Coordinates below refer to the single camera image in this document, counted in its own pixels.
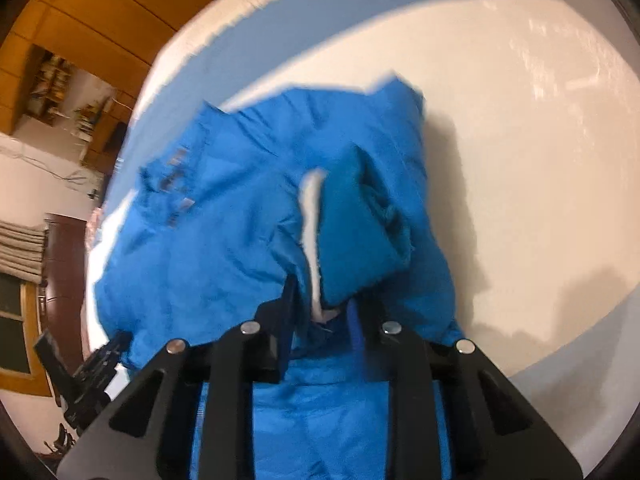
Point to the white and blue bed sheet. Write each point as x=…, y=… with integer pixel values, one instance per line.
x=532, y=155

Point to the orange wooden wardrobe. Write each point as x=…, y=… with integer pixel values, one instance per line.
x=115, y=40

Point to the beige roman blind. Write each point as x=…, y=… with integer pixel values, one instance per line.
x=21, y=252

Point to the blue puffer jacket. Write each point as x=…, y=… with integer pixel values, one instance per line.
x=216, y=228

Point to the window with wooden frame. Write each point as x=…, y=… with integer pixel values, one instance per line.
x=20, y=368

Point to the dark brown headboard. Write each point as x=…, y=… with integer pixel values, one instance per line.
x=63, y=287

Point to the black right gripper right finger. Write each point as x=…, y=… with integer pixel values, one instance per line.
x=452, y=412

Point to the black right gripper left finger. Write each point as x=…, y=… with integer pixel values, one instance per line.
x=190, y=398

